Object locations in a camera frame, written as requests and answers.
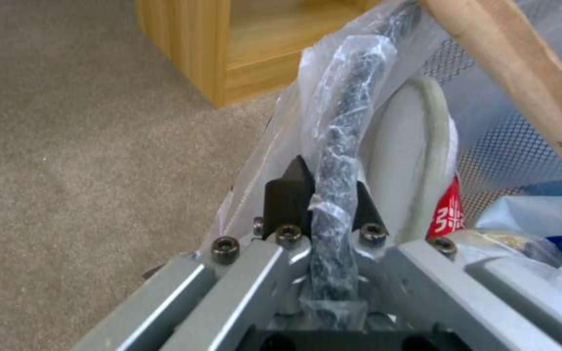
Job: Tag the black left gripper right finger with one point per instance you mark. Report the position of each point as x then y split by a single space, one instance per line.
437 285

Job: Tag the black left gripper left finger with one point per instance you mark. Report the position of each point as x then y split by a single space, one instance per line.
242 278

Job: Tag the clear plastic bin liner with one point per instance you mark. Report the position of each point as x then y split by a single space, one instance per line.
273 157

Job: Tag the black mesh trash bin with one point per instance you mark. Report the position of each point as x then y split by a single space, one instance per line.
347 146

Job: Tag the red printed packet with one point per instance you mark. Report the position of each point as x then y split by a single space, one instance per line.
449 215

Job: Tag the pale blue plastic wrapper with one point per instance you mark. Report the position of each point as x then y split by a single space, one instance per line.
530 215

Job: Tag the white paper cup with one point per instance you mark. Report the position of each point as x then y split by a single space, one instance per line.
400 146

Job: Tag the beige printed paper sleeve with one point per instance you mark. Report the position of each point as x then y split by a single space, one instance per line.
525 69

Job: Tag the light wooden cabinet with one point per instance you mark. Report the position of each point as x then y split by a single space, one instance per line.
242 44

